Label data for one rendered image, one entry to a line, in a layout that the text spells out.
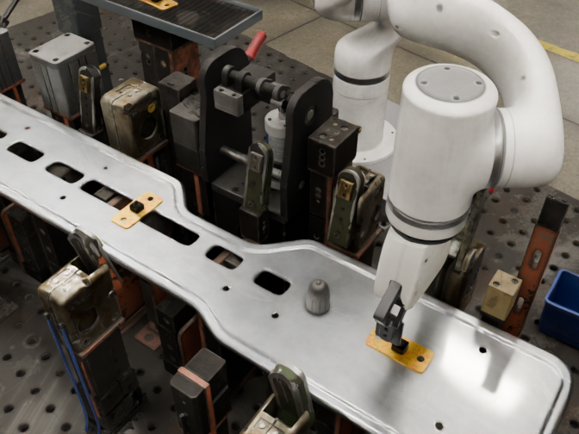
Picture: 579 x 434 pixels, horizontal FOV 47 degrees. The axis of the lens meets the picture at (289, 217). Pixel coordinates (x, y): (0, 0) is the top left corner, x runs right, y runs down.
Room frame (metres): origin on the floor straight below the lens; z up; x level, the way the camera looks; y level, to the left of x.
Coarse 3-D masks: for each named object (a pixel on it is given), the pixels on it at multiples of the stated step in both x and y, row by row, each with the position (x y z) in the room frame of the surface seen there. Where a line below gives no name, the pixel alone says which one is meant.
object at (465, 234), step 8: (480, 192) 0.62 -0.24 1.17; (472, 200) 0.63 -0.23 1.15; (480, 200) 0.62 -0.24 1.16; (472, 208) 0.63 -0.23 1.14; (480, 208) 0.62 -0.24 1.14; (472, 216) 0.62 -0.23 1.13; (472, 224) 0.61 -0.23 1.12; (464, 232) 0.62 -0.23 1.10; (472, 232) 0.61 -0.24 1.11; (464, 240) 0.61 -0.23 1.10; (472, 240) 0.62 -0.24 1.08; (464, 248) 0.61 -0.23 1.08; (464, 256) 0.61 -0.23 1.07; (456, 264) 0.61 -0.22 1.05
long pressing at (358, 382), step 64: (0, 128) 1.00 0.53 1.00; (64, 128) 0.99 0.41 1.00; (0, 192) 0.82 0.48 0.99; (64, 192) 0.82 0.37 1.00; (128, 192) 0.82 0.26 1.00; (128, 256) 0.68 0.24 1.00; (192, 256) 0.67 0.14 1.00; (256, 256) 0.67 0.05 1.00; (320, 256) 0.67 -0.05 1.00; (256, 320) 0.55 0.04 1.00; (320, 320) 0.55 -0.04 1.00; (448, 320) 0.55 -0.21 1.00; (320, 384) 0.46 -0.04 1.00; (384, 384) 0.46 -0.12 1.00; (448, 384) 0.46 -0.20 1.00; (512, 384) 0.46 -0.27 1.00
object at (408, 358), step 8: (368, 336) 0.53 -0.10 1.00; (368, 344) 0.51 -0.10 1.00; (376, 344) 0.51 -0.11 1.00; (384, 344) 0.51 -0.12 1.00; (392, 344) 0.51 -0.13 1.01; (408, 344) 0.51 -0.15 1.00; (416, 344) 0.51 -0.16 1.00; (384, 352) 0.50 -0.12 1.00; (392, 352) 0.50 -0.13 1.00; (400, 352) 0.50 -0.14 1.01; (408, 352) 0.50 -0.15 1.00; (416, 352) 0.50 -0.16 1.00; (424, 352) 0.50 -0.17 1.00; (432, 352) 0.50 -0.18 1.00; (400, 360) 0.49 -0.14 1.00; (408, 360) 0.49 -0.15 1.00; (416, 360) 0.49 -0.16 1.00; (424, 360) 0.49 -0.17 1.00; (416, 368) 0.48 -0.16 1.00; (424, 368) 0.48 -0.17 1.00
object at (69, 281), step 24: (72, 264) 0.62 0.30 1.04; (48, 288) 0.57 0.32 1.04; (72, 288) 0.57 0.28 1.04; (96, 288) 0.59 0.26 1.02; (48, 312) 0.57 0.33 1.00; (72, 312) 0.56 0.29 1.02; (96, 312) 0.59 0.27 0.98; (120, 312) 0.61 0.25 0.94; (72, 336) 0.55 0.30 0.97; (96, 336) 0.57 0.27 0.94; (120, 336) 0.61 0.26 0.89; (72, 360) 0.55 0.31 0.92; (96, 360) 0.57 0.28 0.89; (120, 360) 0.60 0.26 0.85; (96, 384) 0.56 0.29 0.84; (120, 384) 0.59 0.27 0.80; (96, 408) 0.56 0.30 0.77; (120, 408) 0.57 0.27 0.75; (96, 432) 0.56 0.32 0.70; (120, 432) 0.56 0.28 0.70
